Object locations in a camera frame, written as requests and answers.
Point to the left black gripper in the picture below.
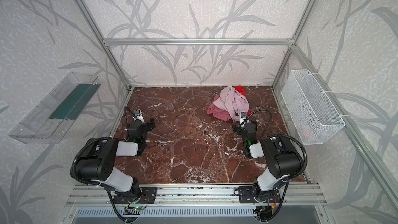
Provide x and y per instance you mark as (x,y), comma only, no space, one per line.
(140,126)

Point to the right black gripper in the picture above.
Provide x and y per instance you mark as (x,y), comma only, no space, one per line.
(244,127)

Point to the dark pink cloth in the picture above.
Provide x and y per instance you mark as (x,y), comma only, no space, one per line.
(218,113)

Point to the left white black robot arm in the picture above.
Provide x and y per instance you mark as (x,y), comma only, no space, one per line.
(95,165)

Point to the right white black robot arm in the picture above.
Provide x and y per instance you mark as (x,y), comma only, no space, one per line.
(285,158)

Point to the light lilac cloth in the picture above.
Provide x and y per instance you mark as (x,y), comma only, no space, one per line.
(232,101)

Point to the red cloth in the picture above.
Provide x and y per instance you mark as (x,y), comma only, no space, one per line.
(242,91)

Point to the pink item in basket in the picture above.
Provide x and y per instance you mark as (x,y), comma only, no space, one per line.
(306,130)

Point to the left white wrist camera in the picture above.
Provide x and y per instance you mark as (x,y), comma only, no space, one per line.
(137,114)

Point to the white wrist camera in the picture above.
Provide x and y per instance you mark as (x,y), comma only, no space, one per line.
(137,114)
(243,117)

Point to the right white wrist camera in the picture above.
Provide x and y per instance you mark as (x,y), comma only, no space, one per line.
(243,117)

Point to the white wire mesh basket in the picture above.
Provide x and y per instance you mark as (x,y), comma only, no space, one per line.
(309,104)

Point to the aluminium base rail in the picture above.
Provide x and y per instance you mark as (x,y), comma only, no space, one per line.
(195,195)

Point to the clear plastic wall bin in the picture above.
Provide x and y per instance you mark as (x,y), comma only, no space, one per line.
(52,118)

